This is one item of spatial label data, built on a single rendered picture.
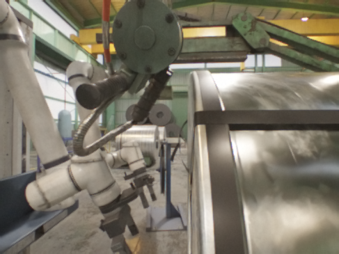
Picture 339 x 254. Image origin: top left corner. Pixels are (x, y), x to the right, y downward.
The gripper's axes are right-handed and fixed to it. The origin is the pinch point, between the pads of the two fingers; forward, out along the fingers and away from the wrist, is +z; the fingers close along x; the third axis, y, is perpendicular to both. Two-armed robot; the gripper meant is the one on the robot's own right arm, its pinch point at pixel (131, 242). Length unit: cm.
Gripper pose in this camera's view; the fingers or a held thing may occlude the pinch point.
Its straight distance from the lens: 69.9
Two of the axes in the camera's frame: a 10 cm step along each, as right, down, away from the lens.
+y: -9.2, 4.0, -0.6
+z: 3.9, 9.1, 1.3
